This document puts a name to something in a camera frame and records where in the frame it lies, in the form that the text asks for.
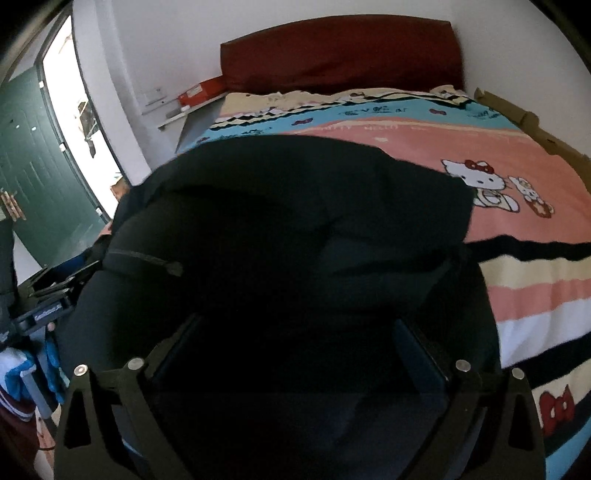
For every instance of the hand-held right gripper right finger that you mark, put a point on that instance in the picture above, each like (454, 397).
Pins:
(425, 364)

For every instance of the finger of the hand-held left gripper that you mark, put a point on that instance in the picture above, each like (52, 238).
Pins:
(64, 278)

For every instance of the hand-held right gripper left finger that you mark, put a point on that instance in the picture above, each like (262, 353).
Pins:
(159, 365)

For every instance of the black hooded jacket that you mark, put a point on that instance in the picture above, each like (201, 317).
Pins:
(277, 230)

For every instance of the blue and white garment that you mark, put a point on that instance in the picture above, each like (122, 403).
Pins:
(23, 369)

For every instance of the green door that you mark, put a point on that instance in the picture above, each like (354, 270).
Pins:
(41, 175)

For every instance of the bright doorway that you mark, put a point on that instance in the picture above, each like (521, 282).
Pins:
(83, 115)

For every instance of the white bedside shelf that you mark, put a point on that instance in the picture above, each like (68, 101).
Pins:
(194, 120)

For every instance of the striped printed blanket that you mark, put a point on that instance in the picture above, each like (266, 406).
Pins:
(392, 138)

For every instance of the red box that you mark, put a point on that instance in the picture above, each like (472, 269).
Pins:
(201, 93)

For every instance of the flattened cardboard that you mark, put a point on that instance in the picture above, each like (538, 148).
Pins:
(526, 115)

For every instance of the dark red headboard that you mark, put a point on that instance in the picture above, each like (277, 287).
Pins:
(341, 55)

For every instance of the white wall socket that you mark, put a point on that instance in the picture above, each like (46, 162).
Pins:
(153, 97)

